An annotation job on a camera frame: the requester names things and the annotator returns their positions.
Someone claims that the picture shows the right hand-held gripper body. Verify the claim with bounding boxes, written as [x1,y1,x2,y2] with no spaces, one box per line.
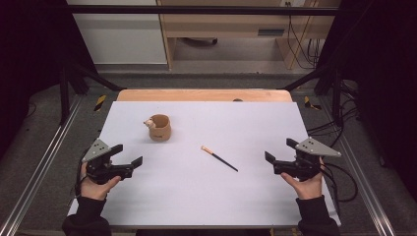
[272,136,342,182]

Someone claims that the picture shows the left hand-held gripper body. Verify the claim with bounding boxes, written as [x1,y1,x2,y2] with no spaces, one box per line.
[81,138,135,186]

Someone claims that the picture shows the person's left hand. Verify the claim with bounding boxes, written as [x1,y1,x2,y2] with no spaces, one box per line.
[79,161,122,202]

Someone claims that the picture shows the person's right hand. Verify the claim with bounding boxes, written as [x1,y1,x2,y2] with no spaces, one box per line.
[280,156,326,202]

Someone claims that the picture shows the brown cup with animal figure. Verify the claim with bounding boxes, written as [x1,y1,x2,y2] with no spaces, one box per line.
[143,113,172,143]

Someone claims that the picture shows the yellow black tape strip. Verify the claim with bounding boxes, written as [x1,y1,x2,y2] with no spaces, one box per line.
[303,95,323,111]
[93,94,108,113]

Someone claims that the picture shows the black chopstick with tan end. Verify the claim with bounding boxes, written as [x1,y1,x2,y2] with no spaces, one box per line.
[200,145,240,173]

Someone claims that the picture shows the white table sheet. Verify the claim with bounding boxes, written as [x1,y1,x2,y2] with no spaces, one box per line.
[67,100,342,228]

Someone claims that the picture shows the wooden table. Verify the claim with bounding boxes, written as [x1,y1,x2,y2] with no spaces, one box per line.
[116,88,293,103]

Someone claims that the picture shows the white cabinet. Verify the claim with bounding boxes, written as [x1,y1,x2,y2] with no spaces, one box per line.
[66,0,168,65]

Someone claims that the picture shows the black curtain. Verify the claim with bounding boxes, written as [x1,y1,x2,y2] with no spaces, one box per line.
[316,0,417,201]
[0,0,98,161]

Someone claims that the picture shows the light wooden desk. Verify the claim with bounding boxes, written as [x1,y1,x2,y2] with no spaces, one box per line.
[156,0,342,71]

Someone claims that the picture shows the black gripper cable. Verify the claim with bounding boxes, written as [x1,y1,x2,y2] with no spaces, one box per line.
[74,161,89,199]
[319,161,359,204]

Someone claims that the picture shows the black floor cables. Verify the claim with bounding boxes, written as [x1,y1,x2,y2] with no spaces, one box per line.
[306,80,361,149]

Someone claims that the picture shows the aluminium floor rail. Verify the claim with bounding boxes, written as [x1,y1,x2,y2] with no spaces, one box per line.
[318,96,397,236]
[0,94,84,236]

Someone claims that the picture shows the black frame stand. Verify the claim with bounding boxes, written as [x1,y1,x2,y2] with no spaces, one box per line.
[58,61,128,126]
[282,61,346,128]

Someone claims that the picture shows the bundle of black wall cables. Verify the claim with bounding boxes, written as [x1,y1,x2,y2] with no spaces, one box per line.
[284,1,323,70]

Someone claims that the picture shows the black horizontal frame bar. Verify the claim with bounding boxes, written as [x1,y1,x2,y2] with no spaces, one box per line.
[64,4,340,17]

